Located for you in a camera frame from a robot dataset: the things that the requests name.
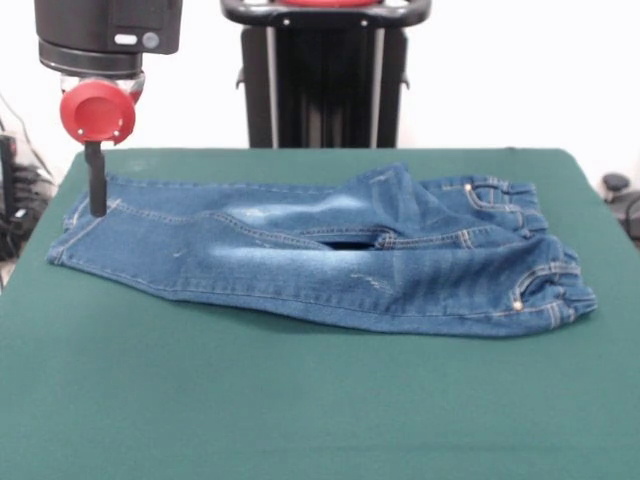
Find blue denim jeans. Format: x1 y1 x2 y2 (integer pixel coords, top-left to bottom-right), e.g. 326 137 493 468
45 160 599 340

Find black chair base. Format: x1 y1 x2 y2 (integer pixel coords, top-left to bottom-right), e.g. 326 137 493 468
602 172 640 249

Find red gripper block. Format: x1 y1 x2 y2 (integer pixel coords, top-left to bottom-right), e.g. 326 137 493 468
59 74 147 218

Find black robot pedestal stand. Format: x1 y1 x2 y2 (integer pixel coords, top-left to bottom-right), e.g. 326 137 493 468
219 0 434 150

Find black electronics box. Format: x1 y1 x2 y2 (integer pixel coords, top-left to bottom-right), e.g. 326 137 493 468
0 133 19 217

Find dark green table cloth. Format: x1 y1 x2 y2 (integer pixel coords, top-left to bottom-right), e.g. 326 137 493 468
0 147 640 480

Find black cable bundle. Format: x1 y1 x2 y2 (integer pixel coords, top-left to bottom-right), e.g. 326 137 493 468
0 162 55 261

